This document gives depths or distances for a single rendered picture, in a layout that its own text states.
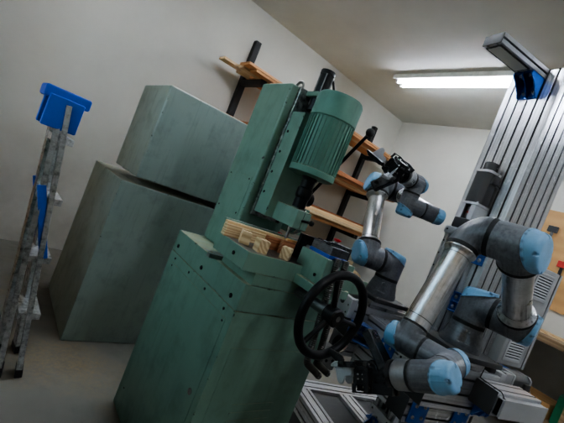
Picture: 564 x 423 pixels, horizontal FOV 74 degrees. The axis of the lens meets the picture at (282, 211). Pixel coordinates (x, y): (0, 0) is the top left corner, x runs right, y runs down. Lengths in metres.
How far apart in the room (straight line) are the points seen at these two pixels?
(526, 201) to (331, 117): 0.96
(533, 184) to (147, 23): 2.97
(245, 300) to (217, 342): 0.16
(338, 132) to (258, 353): 0.80
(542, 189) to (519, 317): 0.70
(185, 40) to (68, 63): 0.96
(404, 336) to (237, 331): 0.50
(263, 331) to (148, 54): 2.74
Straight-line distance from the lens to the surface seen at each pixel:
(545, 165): 1.96
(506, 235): 1.19
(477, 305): 1.56
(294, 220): 1.34
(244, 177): 1.53
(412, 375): 1.01
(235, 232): 1.26
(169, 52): 3.61
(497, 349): 2.00
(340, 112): 1.35
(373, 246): 1.85
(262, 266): 1.17
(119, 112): 3.47
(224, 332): 1.22
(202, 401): 1.32
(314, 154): 1.33
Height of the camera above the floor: 1.09
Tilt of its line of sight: 2 degrees down
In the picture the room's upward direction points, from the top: 22 degrees clockwise
